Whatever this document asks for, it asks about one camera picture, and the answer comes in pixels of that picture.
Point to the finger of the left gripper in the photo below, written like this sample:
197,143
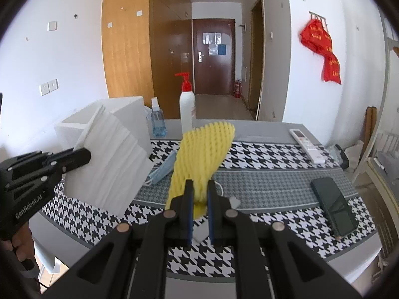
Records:
25,163
57,164

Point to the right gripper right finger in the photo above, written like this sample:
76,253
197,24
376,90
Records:
272,262

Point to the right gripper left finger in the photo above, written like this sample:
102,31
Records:
131,261

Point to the white tissue stack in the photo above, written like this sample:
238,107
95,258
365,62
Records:
111,179

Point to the blue face mask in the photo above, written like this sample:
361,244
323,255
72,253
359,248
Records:
162,171

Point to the yellow foam net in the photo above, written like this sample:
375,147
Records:
201,152

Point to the left hand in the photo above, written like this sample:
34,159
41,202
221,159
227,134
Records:
23,242

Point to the black smartphone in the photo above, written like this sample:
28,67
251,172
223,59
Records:
336,208

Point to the houndstooth table mat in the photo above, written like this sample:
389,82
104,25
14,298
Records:
267,182

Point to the white remote control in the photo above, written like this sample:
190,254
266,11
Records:
309,148

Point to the white styrofoam box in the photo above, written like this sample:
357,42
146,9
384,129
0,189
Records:
107,121

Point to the blue spray bottle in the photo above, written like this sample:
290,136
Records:
157,119

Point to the white red pump bottle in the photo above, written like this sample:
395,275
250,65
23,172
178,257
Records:
187,104

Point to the red fire extinguisher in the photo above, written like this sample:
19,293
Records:
237,89

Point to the wooden wardrobe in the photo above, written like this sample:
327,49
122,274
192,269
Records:
145,44

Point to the dark brown entrance door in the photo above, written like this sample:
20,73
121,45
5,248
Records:
214,56

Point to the red hanging bags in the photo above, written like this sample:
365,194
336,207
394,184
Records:
318,40

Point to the double wall socket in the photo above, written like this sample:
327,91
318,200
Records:
48,87

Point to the white wall switch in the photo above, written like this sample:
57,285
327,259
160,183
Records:
52,26

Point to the side door frame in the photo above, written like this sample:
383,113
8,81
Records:
257,57

